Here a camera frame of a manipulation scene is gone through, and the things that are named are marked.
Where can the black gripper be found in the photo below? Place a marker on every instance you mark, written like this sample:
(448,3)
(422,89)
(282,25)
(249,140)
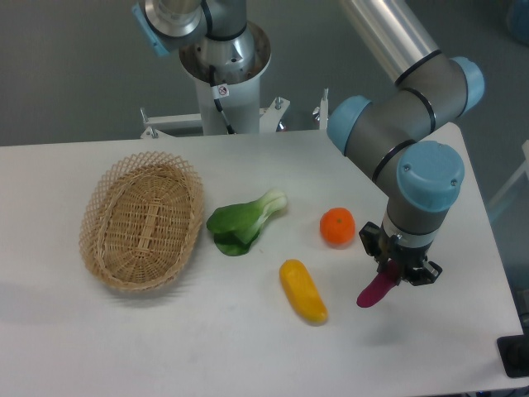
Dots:
(411,263)

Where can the purple sweet potato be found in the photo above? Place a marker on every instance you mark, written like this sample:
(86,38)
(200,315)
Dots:
(381,284)

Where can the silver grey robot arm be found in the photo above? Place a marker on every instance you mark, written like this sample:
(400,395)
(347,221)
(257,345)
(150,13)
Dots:
(388,141)

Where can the woven wicker basket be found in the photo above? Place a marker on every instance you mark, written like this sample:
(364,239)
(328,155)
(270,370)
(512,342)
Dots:
(142,221)

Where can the orange tangerine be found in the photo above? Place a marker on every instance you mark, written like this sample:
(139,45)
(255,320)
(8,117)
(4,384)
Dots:
(337,227)

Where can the yellow corn cob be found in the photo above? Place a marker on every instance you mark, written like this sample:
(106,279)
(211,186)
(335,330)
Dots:
(302,292)

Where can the black device at table edge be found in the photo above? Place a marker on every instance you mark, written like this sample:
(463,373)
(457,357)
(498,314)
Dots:
(513,351)

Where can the green bok choy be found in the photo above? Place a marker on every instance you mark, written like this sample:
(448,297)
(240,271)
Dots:
(235,227)

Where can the white frame at right edge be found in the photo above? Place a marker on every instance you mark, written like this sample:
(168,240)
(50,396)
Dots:
(508,192)

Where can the white metal base frame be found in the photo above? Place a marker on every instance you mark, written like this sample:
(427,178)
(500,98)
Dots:
(219,119)

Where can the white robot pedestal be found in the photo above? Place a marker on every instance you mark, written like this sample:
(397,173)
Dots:
(228,69)

